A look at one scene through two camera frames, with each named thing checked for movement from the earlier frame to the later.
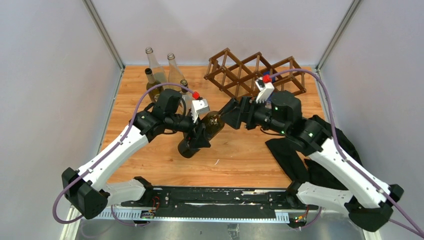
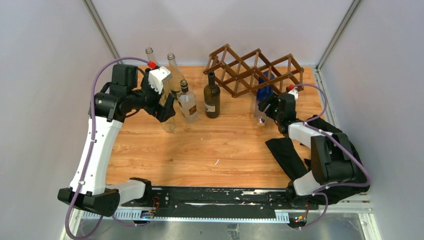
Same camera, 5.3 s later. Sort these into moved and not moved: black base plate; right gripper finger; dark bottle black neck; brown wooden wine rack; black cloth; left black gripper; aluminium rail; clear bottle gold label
Moved: right gripper finger; left black gripper; dark bottle black neck
Not moved: brown wooden wine rack; black base plate; aluminium rail; clear bottle gold label; black cloth
